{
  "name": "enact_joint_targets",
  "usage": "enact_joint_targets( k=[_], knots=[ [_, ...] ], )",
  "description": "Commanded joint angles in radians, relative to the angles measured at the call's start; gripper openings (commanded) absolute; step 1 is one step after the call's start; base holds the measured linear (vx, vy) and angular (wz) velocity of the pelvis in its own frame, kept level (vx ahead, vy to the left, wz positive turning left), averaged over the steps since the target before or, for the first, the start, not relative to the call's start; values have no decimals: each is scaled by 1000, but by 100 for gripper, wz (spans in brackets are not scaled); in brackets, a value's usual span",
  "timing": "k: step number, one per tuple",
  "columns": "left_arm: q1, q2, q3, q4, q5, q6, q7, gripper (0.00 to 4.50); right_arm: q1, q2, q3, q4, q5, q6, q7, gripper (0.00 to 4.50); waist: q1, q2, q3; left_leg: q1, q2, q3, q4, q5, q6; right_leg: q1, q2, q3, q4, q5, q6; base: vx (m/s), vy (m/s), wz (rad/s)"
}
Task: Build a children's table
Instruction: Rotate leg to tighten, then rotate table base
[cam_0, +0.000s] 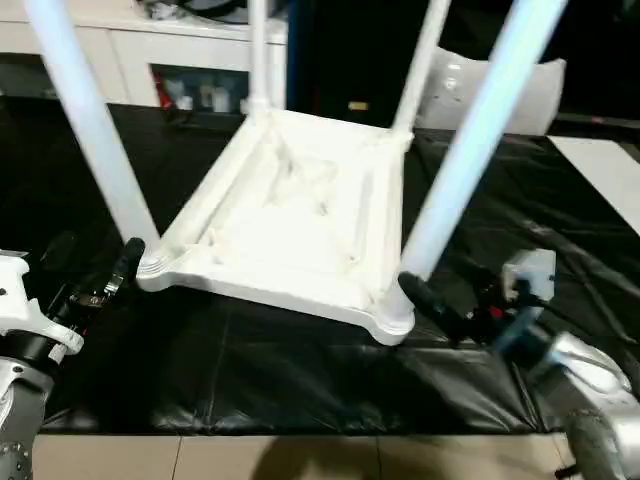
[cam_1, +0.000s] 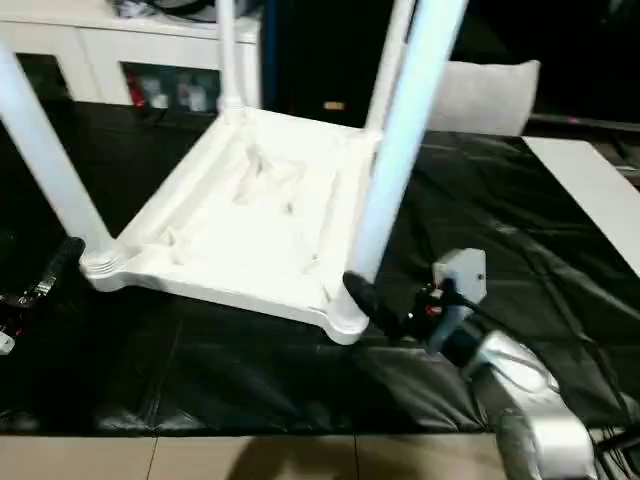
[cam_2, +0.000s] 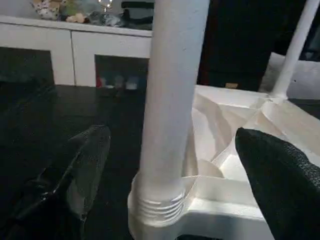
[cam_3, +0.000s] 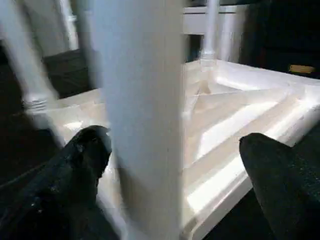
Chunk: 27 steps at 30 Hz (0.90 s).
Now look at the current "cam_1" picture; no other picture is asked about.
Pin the white plastic table leg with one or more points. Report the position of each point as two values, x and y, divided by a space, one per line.
50 160
227 50
400 150
390 75

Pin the white plastic table top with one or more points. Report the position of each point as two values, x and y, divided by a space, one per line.
260 225

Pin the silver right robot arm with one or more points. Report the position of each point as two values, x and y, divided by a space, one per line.
540 425

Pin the white flat board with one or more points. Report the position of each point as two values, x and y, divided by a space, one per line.
590 180

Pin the white sideboard with glass doors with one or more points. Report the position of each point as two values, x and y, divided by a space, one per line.
100 45

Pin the light grey cushion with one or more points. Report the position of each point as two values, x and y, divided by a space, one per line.
485 100

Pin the black cabinet with yellow label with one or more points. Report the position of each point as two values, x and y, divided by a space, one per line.
310 60

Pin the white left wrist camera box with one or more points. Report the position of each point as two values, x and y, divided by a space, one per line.
5 344

